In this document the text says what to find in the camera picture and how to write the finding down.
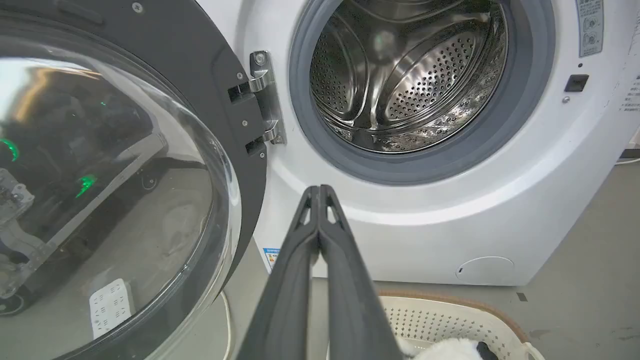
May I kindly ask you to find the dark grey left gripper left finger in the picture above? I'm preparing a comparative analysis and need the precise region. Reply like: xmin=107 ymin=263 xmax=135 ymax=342
xmin=237 ymin=185 xmax=321 ymax=360

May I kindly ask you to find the white power strip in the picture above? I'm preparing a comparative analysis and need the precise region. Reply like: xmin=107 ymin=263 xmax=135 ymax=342
xmin=89 ymin=278 xmax=134 ymax=341

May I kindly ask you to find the white black plush toy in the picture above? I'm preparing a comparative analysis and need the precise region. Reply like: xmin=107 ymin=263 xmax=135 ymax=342
xmin=397 ymin=337 xmax=500 ymax=360

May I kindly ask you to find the thin white cable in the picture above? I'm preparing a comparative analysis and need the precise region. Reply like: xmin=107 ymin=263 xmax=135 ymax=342
xmin=220 ymin=290 xmax=235 ymax=360

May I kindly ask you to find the white front-load washing machine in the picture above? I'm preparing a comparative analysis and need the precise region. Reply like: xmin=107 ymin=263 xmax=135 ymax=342
xmin=197 ymin=0 xmax=640 ymax=287

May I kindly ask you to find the metal door hinge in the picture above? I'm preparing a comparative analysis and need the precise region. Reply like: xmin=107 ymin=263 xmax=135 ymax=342
xmin=248 ymin=50 xmax=287 ymax=146

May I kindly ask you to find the white perforated laundry basket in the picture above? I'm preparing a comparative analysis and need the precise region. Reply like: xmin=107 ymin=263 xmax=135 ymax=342
xmin=326 ymin=291 xmax=546 ymax=360

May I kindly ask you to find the washing machine glass door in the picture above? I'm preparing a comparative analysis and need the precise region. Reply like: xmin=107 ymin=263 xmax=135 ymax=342
xmin=0 ymin=0 xmax=268 ymax=360

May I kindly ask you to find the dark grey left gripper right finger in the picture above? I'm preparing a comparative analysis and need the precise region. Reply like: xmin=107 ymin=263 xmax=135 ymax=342
xmin=318 ymin=184 xmax=404 ymax=360

